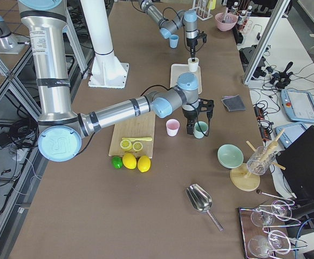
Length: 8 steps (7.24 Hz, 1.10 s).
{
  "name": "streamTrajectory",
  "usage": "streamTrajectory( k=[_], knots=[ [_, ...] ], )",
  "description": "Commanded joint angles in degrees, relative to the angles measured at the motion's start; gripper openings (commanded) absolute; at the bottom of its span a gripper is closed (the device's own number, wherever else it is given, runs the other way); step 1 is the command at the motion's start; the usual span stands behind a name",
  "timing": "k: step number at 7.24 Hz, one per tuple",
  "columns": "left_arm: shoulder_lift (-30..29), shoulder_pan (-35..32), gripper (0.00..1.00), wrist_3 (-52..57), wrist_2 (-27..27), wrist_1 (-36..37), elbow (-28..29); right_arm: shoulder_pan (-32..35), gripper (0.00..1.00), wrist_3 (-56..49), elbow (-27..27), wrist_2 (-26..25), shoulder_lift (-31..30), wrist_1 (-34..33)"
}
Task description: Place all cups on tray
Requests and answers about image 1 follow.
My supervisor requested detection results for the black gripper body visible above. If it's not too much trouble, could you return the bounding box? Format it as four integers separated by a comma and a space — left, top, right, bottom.
185, 31, 207, 53
182, 98, 214, 126

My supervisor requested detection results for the cream white cup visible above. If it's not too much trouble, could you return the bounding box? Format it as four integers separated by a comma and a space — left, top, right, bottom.
188, 57, 199, 72

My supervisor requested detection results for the pink cup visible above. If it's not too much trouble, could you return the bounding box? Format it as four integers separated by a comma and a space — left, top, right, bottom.
166, 119, 180, 137

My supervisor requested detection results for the beige rabbit tray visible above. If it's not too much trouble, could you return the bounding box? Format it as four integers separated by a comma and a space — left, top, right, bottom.
169, 64, 202, 94

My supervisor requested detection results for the wine glass rack tray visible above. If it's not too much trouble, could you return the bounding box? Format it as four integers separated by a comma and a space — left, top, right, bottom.
238, 200, 308, 258

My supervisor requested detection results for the green cup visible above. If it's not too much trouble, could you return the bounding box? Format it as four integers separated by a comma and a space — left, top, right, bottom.
193, 121, 208, 139

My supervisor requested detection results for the blue cup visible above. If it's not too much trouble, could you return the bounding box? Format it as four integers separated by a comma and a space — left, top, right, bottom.
169, 35, 179, 49

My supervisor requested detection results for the grey cloth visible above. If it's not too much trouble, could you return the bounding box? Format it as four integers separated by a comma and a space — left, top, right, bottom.
221, 96, 246, 112

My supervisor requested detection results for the pink bowl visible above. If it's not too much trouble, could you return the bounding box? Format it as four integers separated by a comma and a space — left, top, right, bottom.
215, 13, 238, 31

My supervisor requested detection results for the green bowl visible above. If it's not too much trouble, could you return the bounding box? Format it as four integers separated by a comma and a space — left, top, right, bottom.
217, 144, 244, 169

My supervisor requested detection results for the wooden cutting board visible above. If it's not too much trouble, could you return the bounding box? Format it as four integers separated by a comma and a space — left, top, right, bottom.
108, 112, 155, 159

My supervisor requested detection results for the yellow plastic knife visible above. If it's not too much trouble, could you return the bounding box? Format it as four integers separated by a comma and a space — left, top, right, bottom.
121, 137, 153, 141

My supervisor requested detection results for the upper lemon slice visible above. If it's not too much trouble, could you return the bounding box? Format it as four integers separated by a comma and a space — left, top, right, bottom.
132, 141, 144, 152

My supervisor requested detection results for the lemon slice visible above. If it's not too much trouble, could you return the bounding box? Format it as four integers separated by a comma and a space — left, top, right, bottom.
132, 141, 144, 152
120, 139, 133, 151

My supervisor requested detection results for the whole lemon outer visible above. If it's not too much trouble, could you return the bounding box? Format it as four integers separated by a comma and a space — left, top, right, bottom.
137, 155, 151, 173

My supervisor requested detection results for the lower lemon slice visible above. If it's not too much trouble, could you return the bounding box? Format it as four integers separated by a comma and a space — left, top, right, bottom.
120, 139, 133, 151

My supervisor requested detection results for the clear glass cup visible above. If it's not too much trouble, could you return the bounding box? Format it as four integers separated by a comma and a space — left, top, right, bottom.
247, 146, 277, 175

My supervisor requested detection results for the whole lemon near lime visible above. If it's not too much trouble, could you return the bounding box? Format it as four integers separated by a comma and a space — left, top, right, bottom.
122, 153, 137, 169

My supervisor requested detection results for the wooden cup rack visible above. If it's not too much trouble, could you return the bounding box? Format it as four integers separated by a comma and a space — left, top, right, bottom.
230, 129, 286, 192

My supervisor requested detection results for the metal scoop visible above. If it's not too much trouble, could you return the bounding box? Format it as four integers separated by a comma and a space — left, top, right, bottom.
186, 183, 223, 231

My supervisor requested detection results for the green lime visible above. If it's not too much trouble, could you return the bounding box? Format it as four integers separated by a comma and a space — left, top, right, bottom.
111, 156, 123, 169

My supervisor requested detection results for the teach pendant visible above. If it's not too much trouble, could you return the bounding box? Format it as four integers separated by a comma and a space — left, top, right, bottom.
281, 89, 314, 124

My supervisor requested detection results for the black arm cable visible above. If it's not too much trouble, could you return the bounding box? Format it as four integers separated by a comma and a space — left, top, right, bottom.
159, 7, 186, 30
142, 85, 174, 97

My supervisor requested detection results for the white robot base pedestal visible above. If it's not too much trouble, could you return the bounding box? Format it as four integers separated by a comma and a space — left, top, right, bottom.
81, 0, 129, 88

